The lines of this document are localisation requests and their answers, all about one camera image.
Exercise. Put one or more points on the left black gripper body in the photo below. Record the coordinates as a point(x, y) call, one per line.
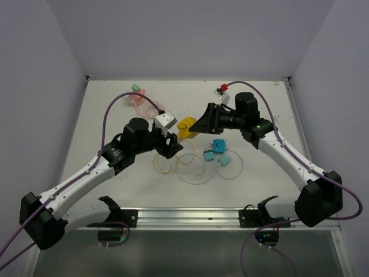
point(158, 141)

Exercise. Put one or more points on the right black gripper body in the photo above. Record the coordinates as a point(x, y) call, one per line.
point(225, 120)

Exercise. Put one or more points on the yellow charger plug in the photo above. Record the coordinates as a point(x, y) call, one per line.
point(181, 137)

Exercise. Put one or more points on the yellow cube socket adapter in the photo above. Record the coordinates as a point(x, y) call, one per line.
point(184, 127)

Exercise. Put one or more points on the white socket adapter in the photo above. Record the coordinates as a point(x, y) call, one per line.
point(228, 144)

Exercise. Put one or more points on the blue power socket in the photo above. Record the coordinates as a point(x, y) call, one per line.
point(219, 146)

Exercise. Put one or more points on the teal charger plug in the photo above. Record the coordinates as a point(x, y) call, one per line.
point(208, 155)

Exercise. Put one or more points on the light blue charger plug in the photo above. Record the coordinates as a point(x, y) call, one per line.
point(224, 160)

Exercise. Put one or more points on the pink socket adapter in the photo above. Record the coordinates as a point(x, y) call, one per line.
point(134, 100)

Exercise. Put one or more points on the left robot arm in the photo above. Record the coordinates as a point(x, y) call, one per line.
point(43, 217)

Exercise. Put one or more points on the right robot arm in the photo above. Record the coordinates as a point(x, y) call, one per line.
point(319, 198)

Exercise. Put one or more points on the green plug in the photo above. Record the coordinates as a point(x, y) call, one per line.
point(136, 88)

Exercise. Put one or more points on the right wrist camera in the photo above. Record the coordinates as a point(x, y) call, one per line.
point(221, 93)

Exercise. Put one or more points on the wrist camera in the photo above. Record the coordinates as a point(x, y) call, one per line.
point(165, 121)
point(221, 93)

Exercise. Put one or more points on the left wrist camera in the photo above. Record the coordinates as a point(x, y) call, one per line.
point(165, 121)

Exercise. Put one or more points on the left black mount plate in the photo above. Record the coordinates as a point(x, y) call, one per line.
point(126, 216)

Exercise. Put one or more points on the black mount plate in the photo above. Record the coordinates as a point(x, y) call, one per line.
point(251, 217)
point(126, 216)

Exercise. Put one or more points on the right black mount plate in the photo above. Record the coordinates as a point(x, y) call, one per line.
point(251, 217)

